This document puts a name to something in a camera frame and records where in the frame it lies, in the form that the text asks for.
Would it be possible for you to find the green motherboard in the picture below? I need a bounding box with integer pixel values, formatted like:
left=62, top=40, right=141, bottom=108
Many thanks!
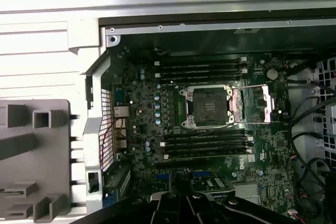
left=110, top=48, right=295, bottom=224

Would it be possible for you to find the grey parts rack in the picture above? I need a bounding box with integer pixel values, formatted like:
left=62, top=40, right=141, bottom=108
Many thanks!
left=0, top=99, right=73, bottom=224

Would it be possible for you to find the black expansion slot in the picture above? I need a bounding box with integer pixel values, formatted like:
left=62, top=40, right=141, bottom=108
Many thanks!
left=154, top=159, right=224, bottom=170

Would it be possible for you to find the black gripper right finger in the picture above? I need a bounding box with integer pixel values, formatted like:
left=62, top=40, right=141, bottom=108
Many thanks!
left=183, top=175, right=300, bottom=224

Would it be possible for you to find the open black PC case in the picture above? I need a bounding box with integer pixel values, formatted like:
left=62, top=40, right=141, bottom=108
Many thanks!
left=78, top=8, right=336, bottom=224

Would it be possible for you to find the metal socket cover frame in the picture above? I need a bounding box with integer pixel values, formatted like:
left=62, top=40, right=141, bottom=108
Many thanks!
left=228, top=84, right=276, bottom=125

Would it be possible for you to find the CPU socket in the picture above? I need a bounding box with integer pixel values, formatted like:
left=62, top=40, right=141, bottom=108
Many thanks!
left=181, top=84, right=236, bottom=129

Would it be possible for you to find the silver metal disk bay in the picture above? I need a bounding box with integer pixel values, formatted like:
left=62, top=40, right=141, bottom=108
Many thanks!
left=312, top=58, right=336, bottom=162

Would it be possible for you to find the silver chipset heat sink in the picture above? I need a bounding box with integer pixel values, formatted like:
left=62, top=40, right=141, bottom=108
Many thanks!
left=233, top=183, right=258, bottom=200

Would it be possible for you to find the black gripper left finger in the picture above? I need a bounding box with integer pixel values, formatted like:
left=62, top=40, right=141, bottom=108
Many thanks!
left=76, top=175, right=184, bottom=224

